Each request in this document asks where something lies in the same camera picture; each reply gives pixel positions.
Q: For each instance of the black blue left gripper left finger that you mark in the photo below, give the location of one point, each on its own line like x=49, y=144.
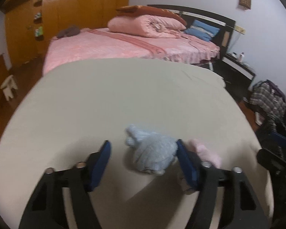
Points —
x=46, y=208

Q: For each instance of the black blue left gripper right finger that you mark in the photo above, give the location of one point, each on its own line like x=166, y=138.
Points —
x=240, y=205

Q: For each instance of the pink fluffy sock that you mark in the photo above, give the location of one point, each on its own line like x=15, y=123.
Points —
x=193, y=145

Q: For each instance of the black trash bag bin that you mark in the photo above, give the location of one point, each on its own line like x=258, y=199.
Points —
x=272, y=156

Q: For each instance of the grey table cover cloth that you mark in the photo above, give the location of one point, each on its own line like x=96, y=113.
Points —
x=77, y=106

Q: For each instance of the plaid fabric bag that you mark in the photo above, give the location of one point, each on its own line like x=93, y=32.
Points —
x=269, y=98

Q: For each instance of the small white wooden stool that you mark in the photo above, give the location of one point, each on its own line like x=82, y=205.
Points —
x=7, y=86

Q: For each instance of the black white nightstand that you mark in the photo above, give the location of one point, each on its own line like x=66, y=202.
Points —
x=236, y=75

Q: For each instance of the white lotion bottle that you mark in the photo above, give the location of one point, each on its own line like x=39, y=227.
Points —
x=241, y=57

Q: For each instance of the black bed headboard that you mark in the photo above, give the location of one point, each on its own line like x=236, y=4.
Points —
x=226, y=25

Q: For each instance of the pink covered bed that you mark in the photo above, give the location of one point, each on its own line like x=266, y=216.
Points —
x=101, y=43

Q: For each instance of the blue pillow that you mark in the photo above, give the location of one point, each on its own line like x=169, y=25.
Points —
x=202, y=31

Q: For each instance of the dark grey clothes on bed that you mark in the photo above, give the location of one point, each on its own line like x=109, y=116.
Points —
x=69, y=32

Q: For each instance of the wooden wardrobe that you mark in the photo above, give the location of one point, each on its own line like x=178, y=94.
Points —
x=30, y=24

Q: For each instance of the folded pink quilt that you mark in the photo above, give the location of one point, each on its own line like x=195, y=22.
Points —
x=150, y=26

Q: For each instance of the brown folded blanket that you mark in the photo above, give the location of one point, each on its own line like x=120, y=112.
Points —
x=138, y=10

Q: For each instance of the brown wall plaque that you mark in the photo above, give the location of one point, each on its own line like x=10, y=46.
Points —
x=246, y=4

